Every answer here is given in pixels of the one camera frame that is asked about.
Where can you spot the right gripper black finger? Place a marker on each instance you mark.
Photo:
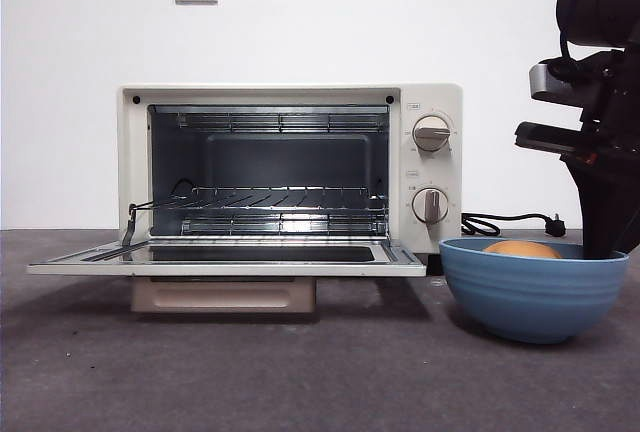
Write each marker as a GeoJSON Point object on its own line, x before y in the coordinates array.
{"type": "Point", "coordinates": [605, 202]}

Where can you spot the brown potato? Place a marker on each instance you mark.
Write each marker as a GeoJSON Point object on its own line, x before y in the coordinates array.
{"type": "Point", "coordinates": [520, 249]}

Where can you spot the blue ribbed bowl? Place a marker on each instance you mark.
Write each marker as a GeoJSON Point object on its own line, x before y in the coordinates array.
{"type": "Point", "coordinates": [535, 302]}

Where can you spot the beige oven knob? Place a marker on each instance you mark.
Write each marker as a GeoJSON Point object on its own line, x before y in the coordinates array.
{"type": "Point", "coordinates": [431, 134]}
{"type": "Point", "coordinates": [430, 206]}

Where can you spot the cream Toshiba toaster oven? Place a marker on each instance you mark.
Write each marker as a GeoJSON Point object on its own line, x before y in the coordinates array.
{"type": "Point", "coordinates": [435, 97]}

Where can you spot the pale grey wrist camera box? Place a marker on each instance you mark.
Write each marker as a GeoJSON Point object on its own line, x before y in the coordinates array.
{"type": "Point", "coordinates": [550, 87]}

